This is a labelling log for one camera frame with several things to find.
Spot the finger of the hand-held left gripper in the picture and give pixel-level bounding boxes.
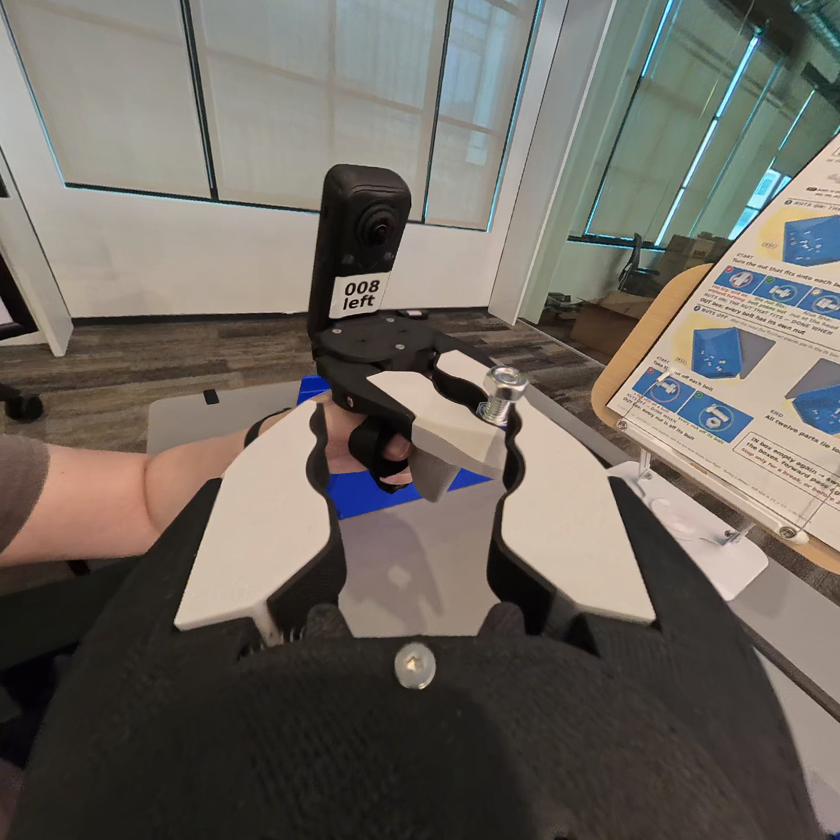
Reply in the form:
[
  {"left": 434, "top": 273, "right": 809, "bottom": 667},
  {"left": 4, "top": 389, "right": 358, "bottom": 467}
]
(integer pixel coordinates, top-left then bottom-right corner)
[
  {"left": 427, "top": 331, "right": 509, "bottom": 411},
  {"left": 365, "top": 369, "right": 509, "bottom": 504}
]

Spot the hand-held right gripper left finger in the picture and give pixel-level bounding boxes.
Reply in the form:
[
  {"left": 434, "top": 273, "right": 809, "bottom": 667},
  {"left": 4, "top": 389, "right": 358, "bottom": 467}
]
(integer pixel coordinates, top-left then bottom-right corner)
[{"left": 174, "top": 400, "right": 347, "bottom": 647}]

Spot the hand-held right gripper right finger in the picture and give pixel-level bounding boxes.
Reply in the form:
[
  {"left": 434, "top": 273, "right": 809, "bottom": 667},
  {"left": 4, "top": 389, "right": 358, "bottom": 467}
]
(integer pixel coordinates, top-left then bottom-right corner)
[{"left": 487, "top": 410, "right": 657, "bottom": 636}]

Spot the silver hex nut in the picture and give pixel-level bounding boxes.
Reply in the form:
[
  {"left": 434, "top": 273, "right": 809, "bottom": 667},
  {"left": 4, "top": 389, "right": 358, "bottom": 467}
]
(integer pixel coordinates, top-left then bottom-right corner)
[{"left": 484, "top": 366, "right": 530, "bottom": 403}]

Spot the blue plastic bin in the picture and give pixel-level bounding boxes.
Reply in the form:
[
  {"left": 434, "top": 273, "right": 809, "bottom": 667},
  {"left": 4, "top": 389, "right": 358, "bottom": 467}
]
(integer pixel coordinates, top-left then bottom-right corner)
[{"left": 295, "top": 374, "right": 494, "bottom": 521}]

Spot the person's left forearm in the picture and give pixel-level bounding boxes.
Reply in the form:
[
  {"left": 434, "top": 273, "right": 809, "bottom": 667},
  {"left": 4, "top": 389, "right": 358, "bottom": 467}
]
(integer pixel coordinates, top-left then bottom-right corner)
[{"left": 36, "top": 430, "right": 250, "bottom": 571}]

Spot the person's left hand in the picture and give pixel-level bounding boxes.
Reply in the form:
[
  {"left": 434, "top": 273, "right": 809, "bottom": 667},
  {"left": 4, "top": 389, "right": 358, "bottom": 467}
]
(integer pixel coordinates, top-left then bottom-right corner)
[{"left": 243, "top": 392, "right": 416, "bottom": 492}]

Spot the brown cardboard box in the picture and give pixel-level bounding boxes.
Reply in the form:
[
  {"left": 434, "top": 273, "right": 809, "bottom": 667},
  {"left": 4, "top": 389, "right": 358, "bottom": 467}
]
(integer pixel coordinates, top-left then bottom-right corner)
[
  {"left": 571, "top": 292, "right": 657, "bottom": 361},
  {"left": 656, "top": 233, "right": 732, "bottom": 296}
]

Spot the white metal stand base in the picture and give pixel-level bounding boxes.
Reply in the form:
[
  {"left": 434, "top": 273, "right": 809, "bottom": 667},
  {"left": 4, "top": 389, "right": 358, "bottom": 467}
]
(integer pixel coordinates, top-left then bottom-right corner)
[{"left": 607, "top": 459, "right": 769, "bottom": 601}]

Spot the large window with blinds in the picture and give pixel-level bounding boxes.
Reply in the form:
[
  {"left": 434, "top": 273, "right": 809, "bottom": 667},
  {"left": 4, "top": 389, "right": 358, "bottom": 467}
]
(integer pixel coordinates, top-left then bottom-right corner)
[{"left": 0, "top": 0, "right": 546, "bottom": 232}]

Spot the light wooden backing board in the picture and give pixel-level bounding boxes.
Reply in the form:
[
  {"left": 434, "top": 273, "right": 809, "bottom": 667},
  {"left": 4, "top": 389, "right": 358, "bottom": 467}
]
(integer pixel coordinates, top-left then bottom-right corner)
[{"left": 591, "top": 262, "right": 840, "bottom": 575}]

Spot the black mesh office chair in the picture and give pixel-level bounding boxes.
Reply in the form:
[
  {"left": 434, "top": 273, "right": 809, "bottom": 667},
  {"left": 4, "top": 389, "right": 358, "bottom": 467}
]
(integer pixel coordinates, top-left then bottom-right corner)
[{"left": 0, "top": 558, "right": 158, "bottom": 762}]

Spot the laminated instruction poster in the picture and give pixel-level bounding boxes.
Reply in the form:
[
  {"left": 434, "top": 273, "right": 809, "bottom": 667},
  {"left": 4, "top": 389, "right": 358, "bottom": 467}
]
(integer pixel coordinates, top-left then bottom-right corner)
[{"left": 607, "top": 131, "right": 840, "bottom": 546}]

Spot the black rolling sign stand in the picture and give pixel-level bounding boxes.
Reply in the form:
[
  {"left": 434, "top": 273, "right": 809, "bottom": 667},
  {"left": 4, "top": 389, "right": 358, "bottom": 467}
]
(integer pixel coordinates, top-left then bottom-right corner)
[{"left": 0, "top": 382, "right": 45, "bottom": 422}]

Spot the teal tinted window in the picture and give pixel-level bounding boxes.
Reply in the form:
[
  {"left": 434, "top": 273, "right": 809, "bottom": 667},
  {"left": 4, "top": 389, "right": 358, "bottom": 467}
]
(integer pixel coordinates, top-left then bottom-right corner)
[{"left": 567, "top": 0, "right": 840, "bottom": 247}]

